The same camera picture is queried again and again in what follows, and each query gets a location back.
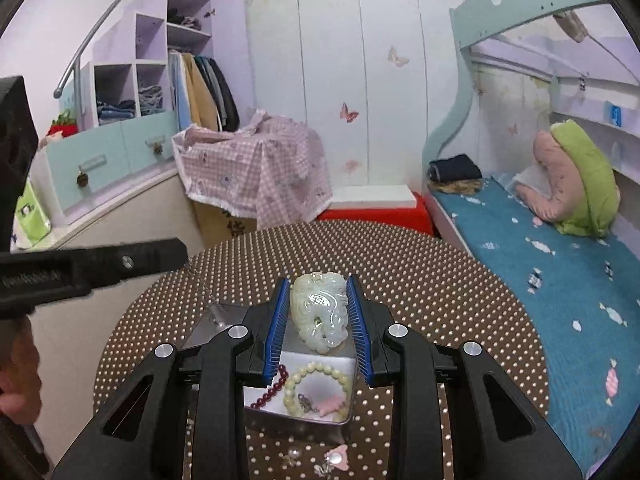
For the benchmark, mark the mint bunk bed frame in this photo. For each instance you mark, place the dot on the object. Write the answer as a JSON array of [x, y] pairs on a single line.
[[462, 85]]

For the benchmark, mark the red strawberry plush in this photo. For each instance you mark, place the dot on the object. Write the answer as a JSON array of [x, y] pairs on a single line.
[[62, 125]]

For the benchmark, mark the white wardrobe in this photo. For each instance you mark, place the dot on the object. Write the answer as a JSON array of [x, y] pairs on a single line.
[[350, 85]]

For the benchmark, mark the green and white bag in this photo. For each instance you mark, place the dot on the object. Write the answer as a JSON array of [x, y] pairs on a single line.
[[32, 220]]

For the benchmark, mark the folded dark clothes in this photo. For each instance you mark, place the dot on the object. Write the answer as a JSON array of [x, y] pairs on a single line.
[[452, 167]]

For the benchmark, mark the white pillow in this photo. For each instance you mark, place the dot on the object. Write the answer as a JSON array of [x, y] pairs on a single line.
[[530, 180]]

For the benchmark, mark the pale pink butterfly wall sticker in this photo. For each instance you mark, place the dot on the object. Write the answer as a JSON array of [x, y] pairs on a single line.
[[352, 165]]

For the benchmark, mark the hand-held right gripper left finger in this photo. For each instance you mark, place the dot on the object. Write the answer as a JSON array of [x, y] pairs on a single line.
[[277, 335]]

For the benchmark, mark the folded jeans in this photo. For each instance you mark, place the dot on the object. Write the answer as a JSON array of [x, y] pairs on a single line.
[[115, 110]]

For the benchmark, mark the pink bow charm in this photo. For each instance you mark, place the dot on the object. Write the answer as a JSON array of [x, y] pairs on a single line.
[[339, 457]]

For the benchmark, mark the small blue box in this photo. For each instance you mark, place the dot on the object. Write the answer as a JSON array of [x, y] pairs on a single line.
[[615, 115]]

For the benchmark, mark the pink checked cloth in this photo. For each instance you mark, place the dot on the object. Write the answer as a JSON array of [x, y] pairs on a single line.
[[260, 170]]

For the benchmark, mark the white board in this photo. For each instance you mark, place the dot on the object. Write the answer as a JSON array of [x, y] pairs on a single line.
[[370, 195]]

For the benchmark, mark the beige butterfly wall sticker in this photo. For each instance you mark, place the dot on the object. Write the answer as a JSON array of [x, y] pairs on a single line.
[[398, 57]]

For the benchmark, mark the green and pink quilt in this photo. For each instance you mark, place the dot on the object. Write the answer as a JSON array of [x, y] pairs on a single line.
[[585, 180]]

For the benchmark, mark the person's left hand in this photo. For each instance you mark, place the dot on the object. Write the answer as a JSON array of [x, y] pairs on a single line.
[[20, 375]]

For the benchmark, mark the silver handrail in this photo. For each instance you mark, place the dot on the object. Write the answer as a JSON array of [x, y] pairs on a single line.
[[100, 25]]

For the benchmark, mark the row of hanging clothes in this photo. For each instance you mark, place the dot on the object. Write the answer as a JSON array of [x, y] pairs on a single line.
[[210, 90]]

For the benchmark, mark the blue candy-print mattress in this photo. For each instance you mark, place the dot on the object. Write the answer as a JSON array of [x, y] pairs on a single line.
[[575, 285]]

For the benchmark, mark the brown fringed scarf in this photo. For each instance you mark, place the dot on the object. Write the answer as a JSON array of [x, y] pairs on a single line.
[[460, 186]]

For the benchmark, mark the mint drawer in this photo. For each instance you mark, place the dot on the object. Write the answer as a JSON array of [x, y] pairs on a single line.
[[150, 140], [85, 170]]

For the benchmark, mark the small silver charm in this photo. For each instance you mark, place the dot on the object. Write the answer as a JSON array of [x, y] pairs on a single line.
[[291, 457], [324, 470]]

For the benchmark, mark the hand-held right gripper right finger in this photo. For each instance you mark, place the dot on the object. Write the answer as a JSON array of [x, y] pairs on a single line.
[[361, 340]]

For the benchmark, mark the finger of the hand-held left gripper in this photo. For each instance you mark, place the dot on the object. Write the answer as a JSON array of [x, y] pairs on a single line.
[[100, 267]]

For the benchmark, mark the pale green jade pendant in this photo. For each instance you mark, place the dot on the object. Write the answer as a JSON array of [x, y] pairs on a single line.
[[317, 310]]

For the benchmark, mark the lilac shelf unit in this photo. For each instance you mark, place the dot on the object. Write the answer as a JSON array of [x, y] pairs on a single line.
[[150, 35]]

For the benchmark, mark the cardboard box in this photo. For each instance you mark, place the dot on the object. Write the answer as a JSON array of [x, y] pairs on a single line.
[[220, 222]]

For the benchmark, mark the grey folded clothes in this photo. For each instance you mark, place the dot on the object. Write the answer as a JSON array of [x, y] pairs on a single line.
[[185, 20]]

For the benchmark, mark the round brown polka-dot table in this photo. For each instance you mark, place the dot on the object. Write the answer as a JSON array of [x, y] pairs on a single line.
[[450, 320]]

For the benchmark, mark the person's left forearm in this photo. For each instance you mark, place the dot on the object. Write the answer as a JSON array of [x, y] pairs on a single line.
[[20, 452]]

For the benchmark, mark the grey metal tin box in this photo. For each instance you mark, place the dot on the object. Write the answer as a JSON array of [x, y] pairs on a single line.
[[205, 335]]

